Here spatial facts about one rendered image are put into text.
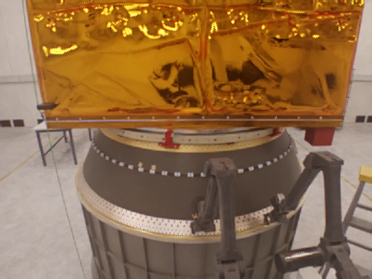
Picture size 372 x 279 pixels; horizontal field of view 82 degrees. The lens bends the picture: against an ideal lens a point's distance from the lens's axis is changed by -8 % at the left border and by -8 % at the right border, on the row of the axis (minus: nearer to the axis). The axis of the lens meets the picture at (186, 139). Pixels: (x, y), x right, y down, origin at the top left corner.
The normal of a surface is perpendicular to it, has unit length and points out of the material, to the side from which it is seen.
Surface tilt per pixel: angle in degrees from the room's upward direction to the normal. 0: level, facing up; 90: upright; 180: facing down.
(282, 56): 88
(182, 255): 90
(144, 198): 62
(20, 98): 90
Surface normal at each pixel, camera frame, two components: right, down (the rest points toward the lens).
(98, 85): 0.04, 0.32
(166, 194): -0.15, -0.13
